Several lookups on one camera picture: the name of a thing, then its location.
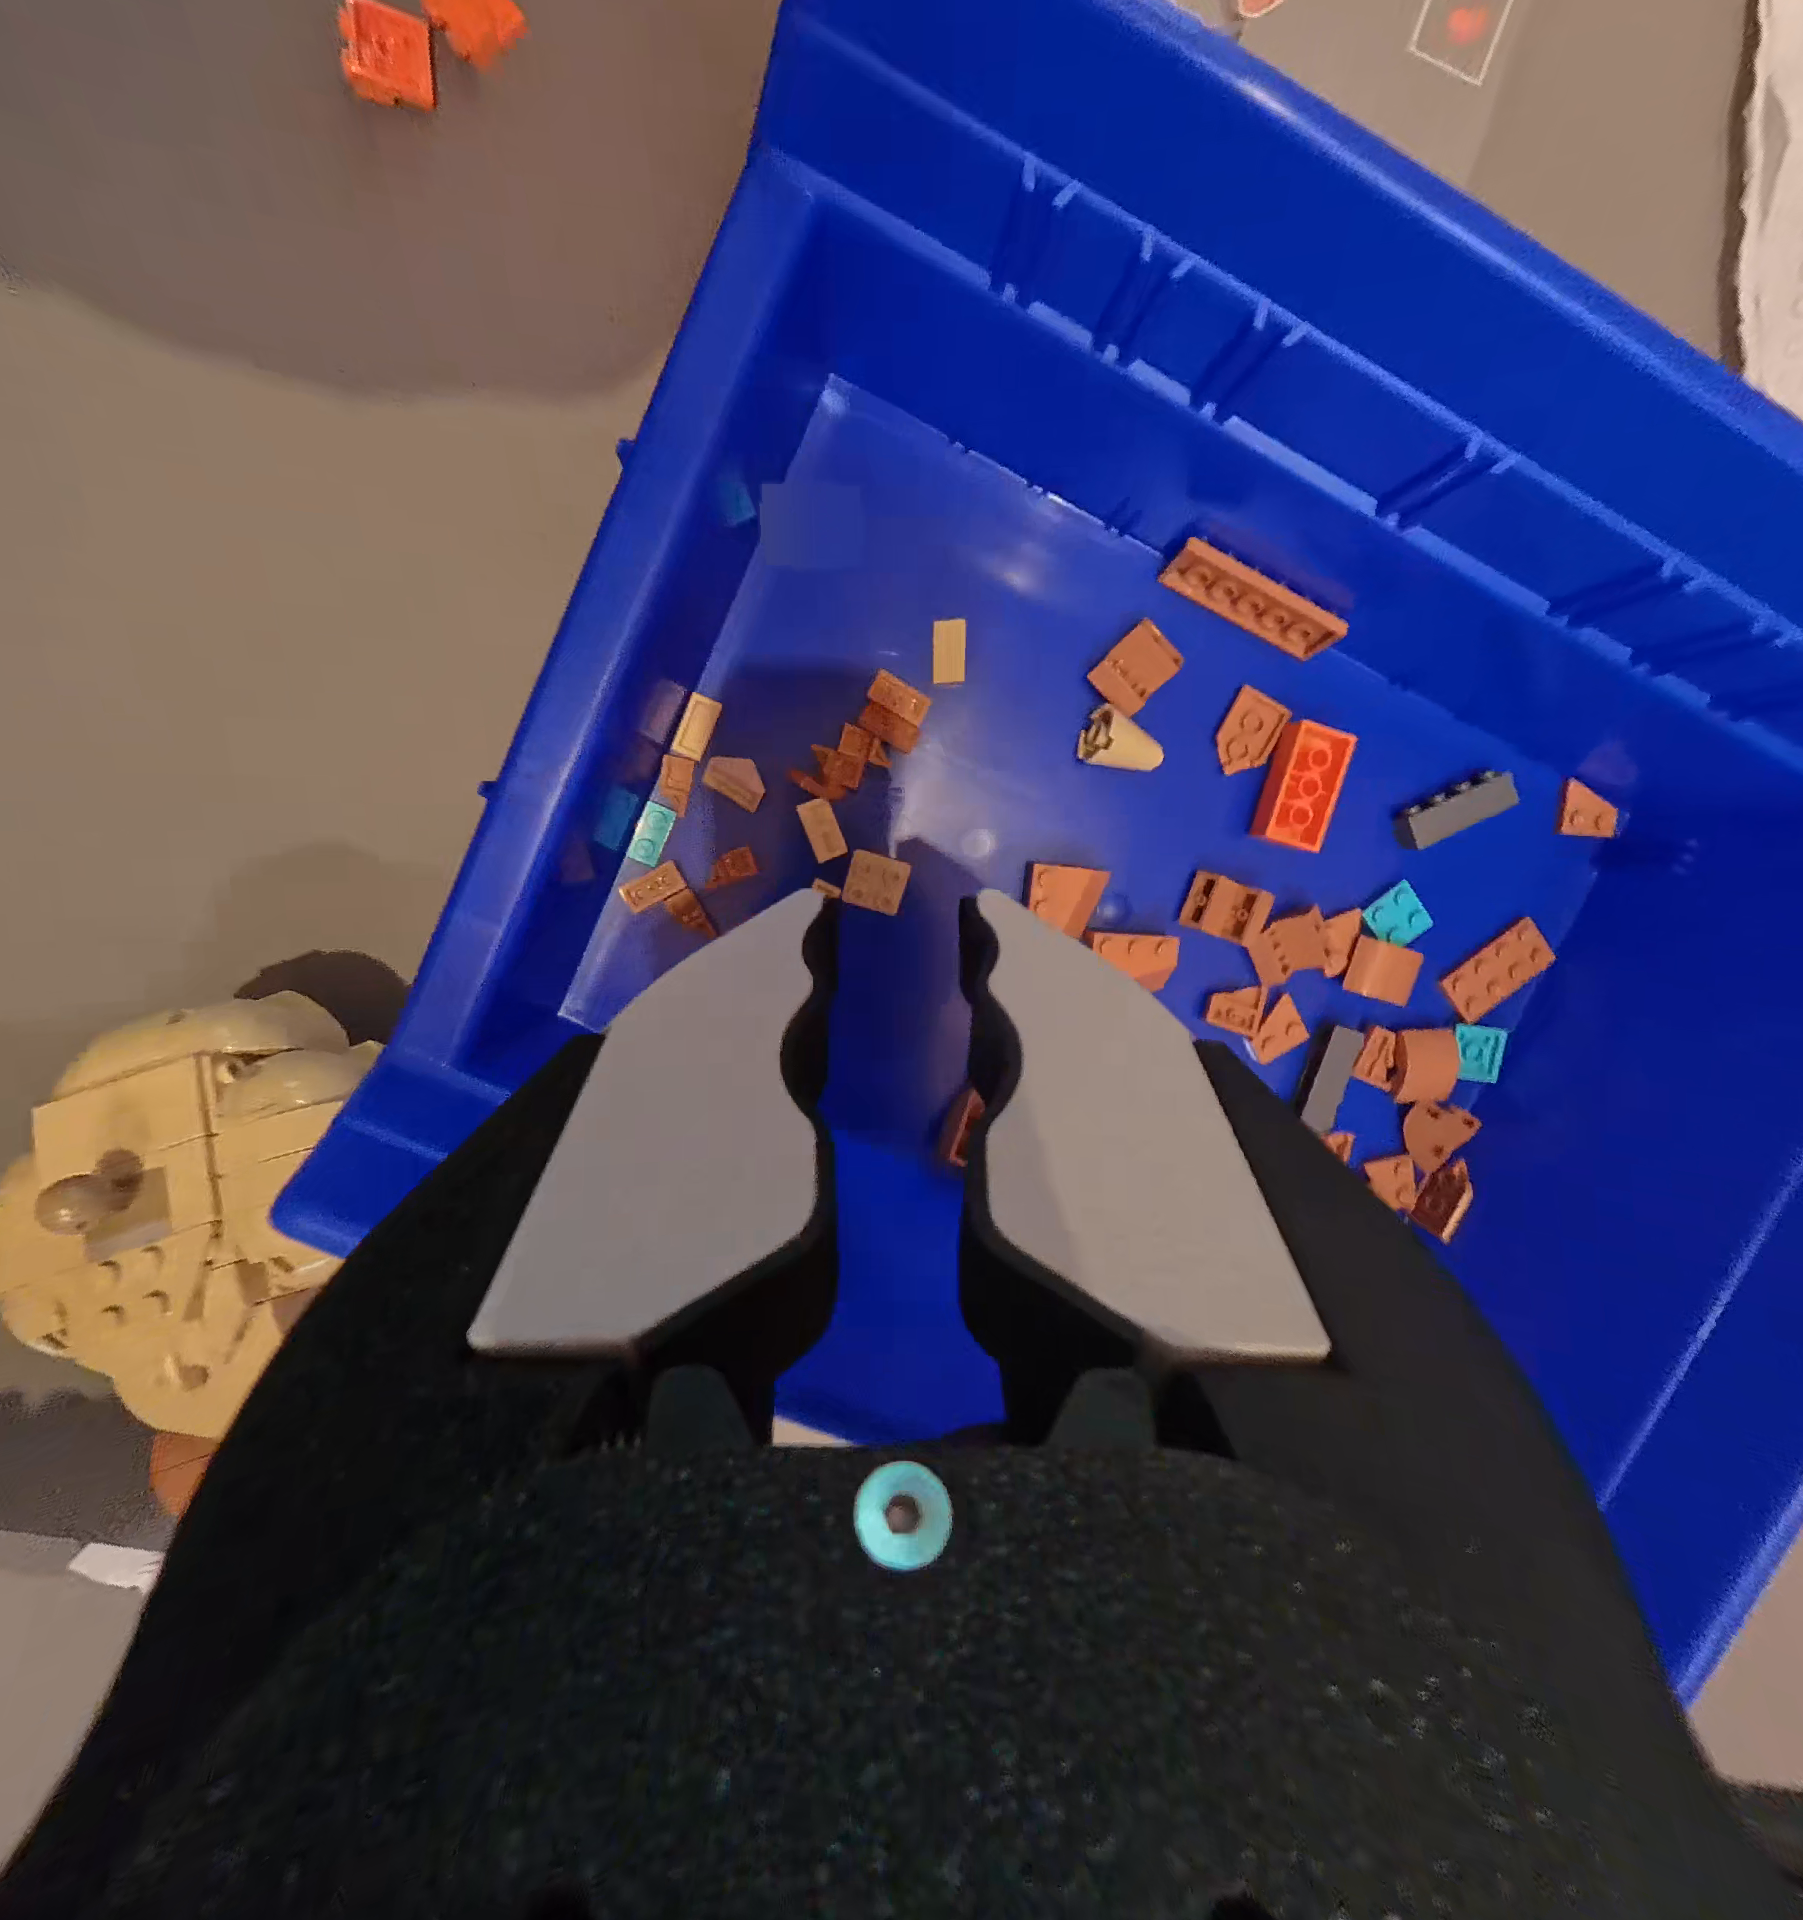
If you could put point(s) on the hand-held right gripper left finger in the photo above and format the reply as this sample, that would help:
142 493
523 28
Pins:
661 1170

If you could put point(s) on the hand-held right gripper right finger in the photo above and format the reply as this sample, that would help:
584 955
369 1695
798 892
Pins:
1127 1184

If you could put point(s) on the pile of lego pieces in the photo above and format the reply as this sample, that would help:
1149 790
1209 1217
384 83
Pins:
1300 780

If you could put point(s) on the blue plastic bin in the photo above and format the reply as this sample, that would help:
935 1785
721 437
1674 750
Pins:
1290 375

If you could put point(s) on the grey lego instruction booklet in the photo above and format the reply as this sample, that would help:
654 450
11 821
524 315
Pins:
1593 122

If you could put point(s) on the tan lego build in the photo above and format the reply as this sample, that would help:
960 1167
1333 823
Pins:
168 1140

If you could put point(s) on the red lego plate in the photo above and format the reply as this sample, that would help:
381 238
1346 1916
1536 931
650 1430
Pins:
479 28
389 60

